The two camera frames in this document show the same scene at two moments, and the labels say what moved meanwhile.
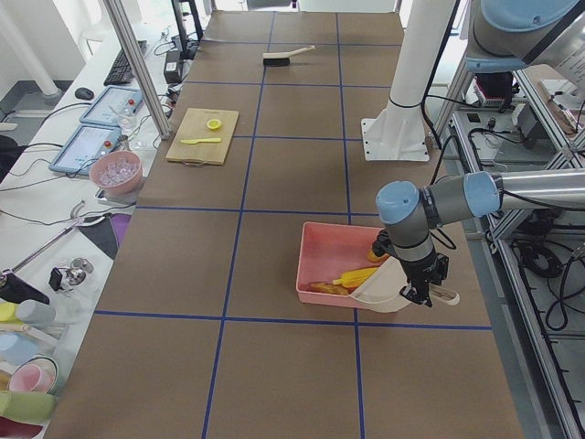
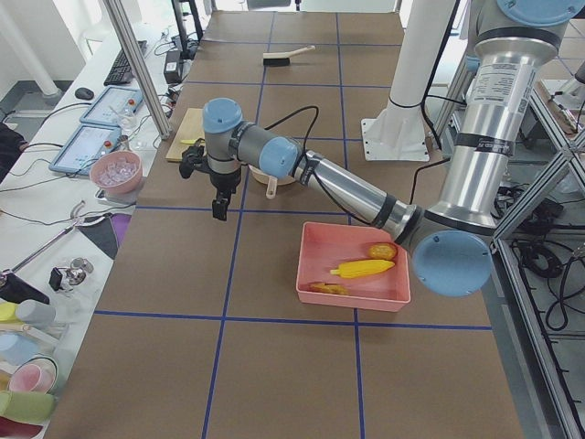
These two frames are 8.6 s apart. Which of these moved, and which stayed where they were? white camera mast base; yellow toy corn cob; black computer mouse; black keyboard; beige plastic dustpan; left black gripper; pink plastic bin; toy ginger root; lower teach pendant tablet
Moved: yellow toy corn cob; beige plastic dustpan; left black gripper
Stayed: pink plastic bin; black computer mouse; white camera mast base; lower teach pendant tablet; black keyboard; toy ginger root
